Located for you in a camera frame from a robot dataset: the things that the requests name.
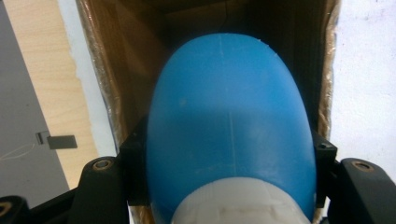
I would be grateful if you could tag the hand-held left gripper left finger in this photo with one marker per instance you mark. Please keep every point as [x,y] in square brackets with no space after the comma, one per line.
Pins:
[137,161]

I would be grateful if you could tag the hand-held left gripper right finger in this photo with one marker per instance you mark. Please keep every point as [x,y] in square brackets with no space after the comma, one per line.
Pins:
[322,161]

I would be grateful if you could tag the blue cardboard box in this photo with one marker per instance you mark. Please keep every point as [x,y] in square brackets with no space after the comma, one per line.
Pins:
[130,62]

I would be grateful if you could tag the blue plastic bottle white cap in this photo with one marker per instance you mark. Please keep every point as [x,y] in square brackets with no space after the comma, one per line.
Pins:
[230,109]

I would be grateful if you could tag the light wooden table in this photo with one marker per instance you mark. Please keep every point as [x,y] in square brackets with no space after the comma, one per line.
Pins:
[40,62]

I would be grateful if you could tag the grey metal bracket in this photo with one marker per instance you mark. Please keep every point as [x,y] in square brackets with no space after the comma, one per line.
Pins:
[60,142]

